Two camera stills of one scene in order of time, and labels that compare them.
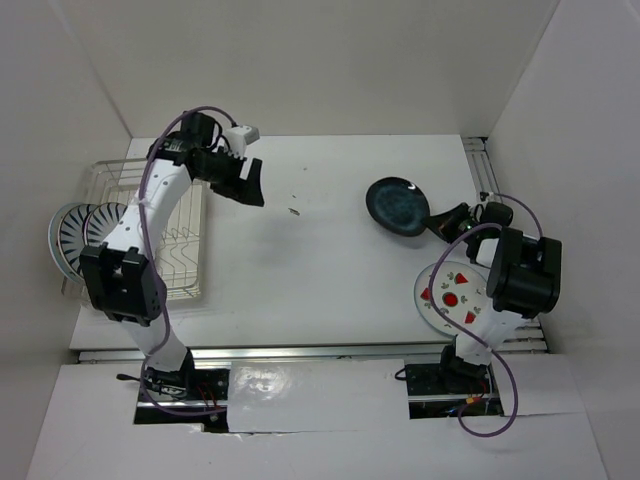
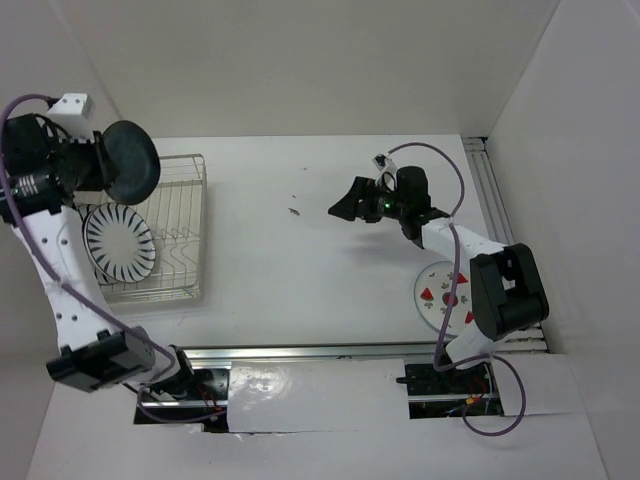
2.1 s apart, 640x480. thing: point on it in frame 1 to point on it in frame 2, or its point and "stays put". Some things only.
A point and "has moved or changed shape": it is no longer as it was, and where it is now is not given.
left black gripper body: (223, 173) to (86, 163)
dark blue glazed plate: (398, 205) has moved or changed shape
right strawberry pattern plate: (459, 293) stays put
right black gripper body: (468, 225) to (382, 204)
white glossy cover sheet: (270, 396) stays put
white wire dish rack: (180, 241) stays put
